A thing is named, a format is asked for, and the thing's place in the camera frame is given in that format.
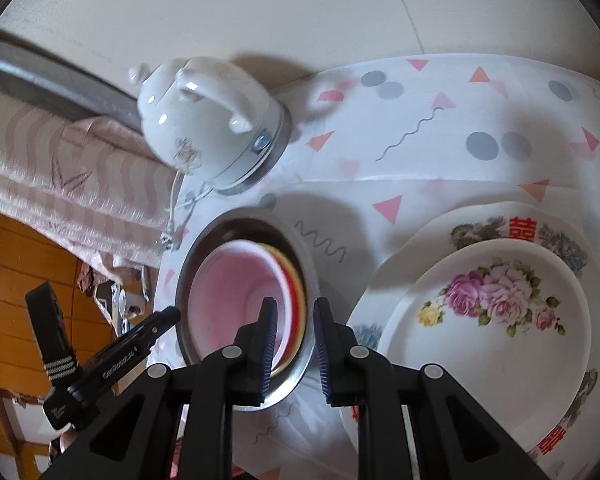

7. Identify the yellow plastic bowl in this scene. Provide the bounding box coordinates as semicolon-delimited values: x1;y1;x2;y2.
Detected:
262;244;308;376

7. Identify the pink plastic bowl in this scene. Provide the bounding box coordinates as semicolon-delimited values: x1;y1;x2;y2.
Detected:
186;240;292;369

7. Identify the stainless steel bowl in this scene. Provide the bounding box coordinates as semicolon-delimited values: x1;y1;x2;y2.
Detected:
175;207;320;411

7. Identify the left hand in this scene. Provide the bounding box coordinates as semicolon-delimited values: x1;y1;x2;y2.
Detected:
57;427;78;454

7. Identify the rose pattern white plate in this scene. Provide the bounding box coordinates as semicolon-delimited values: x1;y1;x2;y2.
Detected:
378;240;592;446

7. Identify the pink striped curtain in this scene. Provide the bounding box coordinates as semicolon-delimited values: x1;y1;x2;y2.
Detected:
0;92;175;283

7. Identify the white patterned tablecloth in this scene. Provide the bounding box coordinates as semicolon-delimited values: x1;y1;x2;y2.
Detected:
158;54;600;479

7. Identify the white ceramic electric kettle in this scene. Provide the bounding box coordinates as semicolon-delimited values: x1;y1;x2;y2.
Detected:
128;56;292;194

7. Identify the large floral white plate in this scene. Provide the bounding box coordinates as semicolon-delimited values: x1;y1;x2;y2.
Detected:
348;202;600;479

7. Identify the white kettle power cord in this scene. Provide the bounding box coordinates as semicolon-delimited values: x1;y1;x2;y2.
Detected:
154;167;214;254

